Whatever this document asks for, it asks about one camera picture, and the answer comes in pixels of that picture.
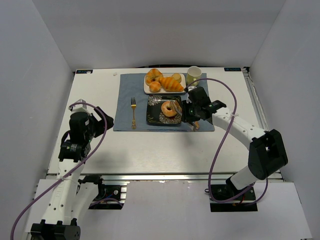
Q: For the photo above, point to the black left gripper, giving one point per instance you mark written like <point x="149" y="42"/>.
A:
<point x="100" y="121"/>

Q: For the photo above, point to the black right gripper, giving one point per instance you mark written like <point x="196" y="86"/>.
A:
<point x="186" y="111"/>

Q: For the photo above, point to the orange ring donut bread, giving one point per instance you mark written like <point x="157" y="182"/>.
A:
<point x="167" y="110"/>

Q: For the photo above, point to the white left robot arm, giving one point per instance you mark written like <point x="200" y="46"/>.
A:
<point x="72" y="196"/>

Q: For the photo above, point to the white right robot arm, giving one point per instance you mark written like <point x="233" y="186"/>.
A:
<point x="266" y="150"/>

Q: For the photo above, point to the orange croissant bread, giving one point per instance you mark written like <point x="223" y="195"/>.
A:
<point x="169" y="84"/>

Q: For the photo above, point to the small round bread roll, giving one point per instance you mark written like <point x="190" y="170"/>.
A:
<point x="177" y="77"/>

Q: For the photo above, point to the front small bread roll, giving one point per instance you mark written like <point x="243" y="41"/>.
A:
<point x="154" y="87"/>

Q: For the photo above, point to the back orange donut bread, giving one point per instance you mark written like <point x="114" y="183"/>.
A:
<point x="153" y="75"/>

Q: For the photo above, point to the blue cloth placemat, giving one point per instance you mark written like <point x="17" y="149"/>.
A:
<point x="132" y="85"/>

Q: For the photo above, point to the purple gold knife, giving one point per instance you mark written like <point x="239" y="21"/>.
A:
<point x="197" y="126"/>

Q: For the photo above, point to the gold fork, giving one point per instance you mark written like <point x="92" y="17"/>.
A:
<point x="133" y="107"/>

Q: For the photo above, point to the black floral square plate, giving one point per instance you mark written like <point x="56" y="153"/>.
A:
<point x="154" y="114"/>

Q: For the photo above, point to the pale yellow mug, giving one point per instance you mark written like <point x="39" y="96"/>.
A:
<point x="193" y="73"/>

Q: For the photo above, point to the white rectangular serving tray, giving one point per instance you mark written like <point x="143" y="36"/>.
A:
<point x="147" y="91"/>

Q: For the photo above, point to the right blue table sticker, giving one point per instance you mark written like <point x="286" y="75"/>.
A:
<point x="232" y="69"/>

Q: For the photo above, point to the blue table sticker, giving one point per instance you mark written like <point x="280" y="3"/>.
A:
<point x="84" y="71"/>
<point x="232" y="69"/>

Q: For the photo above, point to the left blue table sticker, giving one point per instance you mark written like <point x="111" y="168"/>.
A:
<point x="84" y="71"/>

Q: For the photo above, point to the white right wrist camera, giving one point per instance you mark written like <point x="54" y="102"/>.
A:
<point x="190" y="94"/>

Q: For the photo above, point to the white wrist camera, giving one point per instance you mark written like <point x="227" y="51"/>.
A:
<point x="190" y="94"/>
<point x="79" y="106"/>

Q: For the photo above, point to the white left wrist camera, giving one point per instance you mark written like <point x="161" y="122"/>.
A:
<point x="79" y="106"/>

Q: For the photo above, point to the aluminium front table rail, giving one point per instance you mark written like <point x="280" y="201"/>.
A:
<point x="171" y="177"/>

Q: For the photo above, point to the aluminium right side rail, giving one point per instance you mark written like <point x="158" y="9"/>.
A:
<point x="258" y="108"/>

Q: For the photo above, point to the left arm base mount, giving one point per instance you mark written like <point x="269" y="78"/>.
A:
<point x="108" y="195"/>

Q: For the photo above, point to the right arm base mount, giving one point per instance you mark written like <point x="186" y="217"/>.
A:
<point x="243" y="203"/>

